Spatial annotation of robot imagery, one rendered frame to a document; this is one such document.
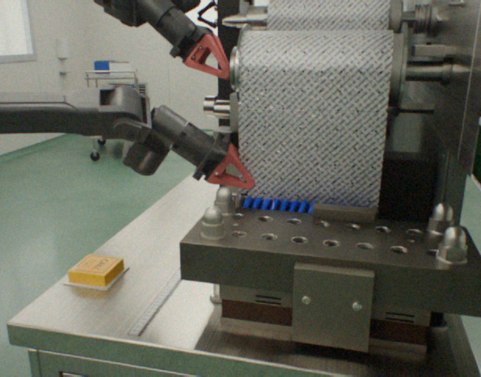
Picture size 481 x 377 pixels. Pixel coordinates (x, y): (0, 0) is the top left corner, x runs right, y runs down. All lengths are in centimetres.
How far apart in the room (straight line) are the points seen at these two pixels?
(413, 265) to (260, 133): 32
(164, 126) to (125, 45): 631
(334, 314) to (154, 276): 35
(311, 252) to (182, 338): 22
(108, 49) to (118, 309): 653
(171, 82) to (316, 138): 610
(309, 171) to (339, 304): 25
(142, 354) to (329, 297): 27
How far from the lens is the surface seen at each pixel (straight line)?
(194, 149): 79
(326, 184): 81
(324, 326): 67
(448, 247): 67
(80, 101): 78
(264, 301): 70
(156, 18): 91
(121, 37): 711
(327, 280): 63
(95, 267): 88
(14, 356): 238
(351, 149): 79
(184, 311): 77
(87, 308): 81
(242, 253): 66
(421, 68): 83
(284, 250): 65
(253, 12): 109
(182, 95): 681
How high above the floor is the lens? 131
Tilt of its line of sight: 18 degrees down
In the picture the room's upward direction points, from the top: straight up
